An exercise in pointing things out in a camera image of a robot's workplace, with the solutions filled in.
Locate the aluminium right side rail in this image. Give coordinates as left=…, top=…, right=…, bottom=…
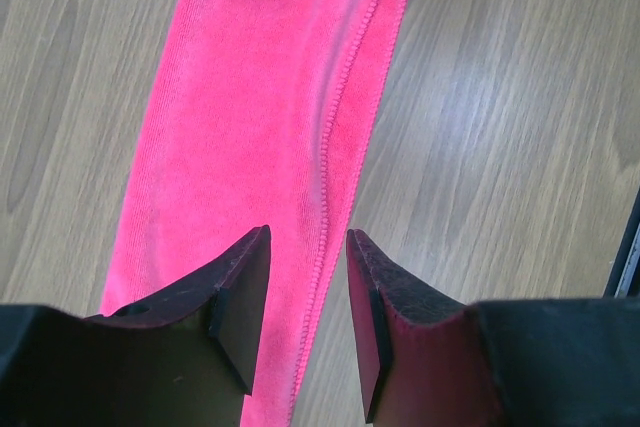
left=603, top=192, right=640, bottom=297

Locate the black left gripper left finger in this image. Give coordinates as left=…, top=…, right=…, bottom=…
left=1, top=226, right=271, bottom=426

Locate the pink towel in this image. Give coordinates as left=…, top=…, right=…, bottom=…
left=100, top=0, right=407, bottom=426

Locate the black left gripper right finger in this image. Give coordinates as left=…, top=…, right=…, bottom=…
left=346, top=230, right=639, bottom=426

